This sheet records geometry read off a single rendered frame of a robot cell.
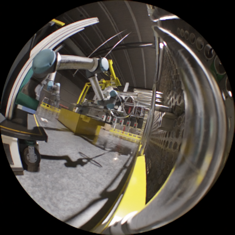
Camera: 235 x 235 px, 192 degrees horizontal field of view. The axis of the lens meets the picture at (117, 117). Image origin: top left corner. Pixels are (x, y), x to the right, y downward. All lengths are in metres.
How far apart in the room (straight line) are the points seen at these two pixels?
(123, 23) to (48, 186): 9.62
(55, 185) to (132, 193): 0.54
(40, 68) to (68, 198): 0.69
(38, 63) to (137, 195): 0.53
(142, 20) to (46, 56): 8.74
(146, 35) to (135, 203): 9.15
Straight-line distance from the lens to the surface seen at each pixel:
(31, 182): 0.67
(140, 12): 8.99
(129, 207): 0.17
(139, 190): 0.21
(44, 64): 0.38
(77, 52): 10.20
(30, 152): 0.65
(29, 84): 0.51
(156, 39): 0.46
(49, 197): 0.59
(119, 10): 9.28
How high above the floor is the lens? 0.53
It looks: 9 degrees up
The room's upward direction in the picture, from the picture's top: 17 degrees clockwise
